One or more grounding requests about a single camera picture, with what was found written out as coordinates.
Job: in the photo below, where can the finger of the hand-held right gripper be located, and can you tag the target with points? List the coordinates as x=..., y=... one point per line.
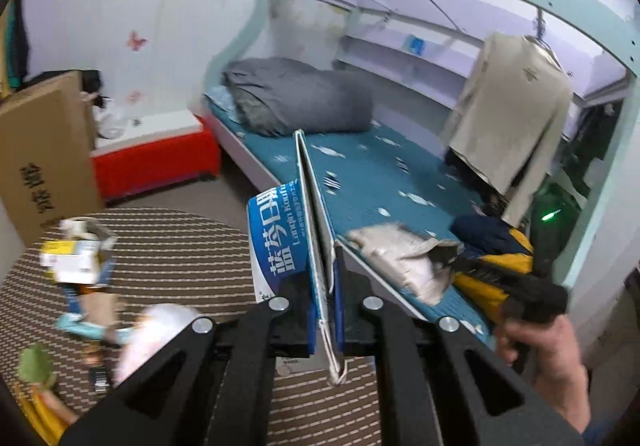
x=480, y=268

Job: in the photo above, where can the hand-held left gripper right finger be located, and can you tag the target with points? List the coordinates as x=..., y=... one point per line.
x=350, y=316

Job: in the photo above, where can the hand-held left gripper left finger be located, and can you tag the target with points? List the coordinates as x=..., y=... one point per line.
x=295, y=321

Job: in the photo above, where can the beige paper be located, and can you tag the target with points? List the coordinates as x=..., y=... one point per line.
x=395, y=251

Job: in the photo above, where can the blue white carton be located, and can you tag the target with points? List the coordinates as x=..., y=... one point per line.
x=280, y=236

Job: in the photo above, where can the light blue wrapper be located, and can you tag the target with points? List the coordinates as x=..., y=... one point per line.
x=75, y=326

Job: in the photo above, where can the yellow medicine box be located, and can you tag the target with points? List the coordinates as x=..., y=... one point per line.
x=70, y=258

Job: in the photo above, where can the person's right forearm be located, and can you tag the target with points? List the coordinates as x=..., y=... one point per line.
x=607, y=433

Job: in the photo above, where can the person's right hand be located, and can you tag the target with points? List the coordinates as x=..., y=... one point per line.
x=555, y=361

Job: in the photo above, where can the yellow navy jacket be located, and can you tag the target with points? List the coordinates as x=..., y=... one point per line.
x=487, y=233

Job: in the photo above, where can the black device with green light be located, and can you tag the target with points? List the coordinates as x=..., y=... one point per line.
x=550, y=216

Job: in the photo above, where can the white plastic bag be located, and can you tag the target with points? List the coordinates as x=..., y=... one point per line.
x=110, y=126
x=155, y=331

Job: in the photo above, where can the teal patterned bed sheet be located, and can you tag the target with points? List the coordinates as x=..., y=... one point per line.
x=370, y=166

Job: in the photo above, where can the beige hanging shirt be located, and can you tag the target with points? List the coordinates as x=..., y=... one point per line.
x=510, y=116

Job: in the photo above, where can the dark hanging clothes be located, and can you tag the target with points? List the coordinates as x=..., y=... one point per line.
x=592, y=136

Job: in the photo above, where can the brown cardboard piece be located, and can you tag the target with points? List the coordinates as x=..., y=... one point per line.
x=100, y=308

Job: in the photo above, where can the small black object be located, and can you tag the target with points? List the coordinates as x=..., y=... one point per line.
x=100, y=378

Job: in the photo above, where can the red storage bench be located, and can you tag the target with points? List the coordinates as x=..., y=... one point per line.
x=150, y=166

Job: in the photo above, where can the grey duvet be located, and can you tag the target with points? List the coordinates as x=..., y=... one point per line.
x=300, y=96

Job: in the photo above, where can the blue pillow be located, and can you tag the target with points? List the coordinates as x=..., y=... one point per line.
x=220, y=101

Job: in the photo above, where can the white crumpled wrapper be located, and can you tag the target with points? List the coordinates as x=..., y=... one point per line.
x=80, y=226

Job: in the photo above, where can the clothes hanger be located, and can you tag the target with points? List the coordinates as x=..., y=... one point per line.
x=541, y=40

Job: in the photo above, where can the green and yellow toy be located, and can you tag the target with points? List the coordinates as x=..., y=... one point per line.
x=37, y=366

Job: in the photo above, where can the pale pink butterfly sticker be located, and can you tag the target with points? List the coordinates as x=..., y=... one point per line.
x=134, y=97

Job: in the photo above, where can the large cardboard box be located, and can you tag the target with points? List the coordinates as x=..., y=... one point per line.
x=45, y=151

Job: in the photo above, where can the row of hanging clothes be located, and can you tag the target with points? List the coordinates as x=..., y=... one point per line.
x=12, y=41

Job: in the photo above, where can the blue wall sticker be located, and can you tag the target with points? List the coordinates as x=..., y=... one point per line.
x=415, y=43

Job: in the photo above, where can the pink butterfly wall sticker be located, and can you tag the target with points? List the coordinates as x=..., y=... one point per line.
x=136, y=41

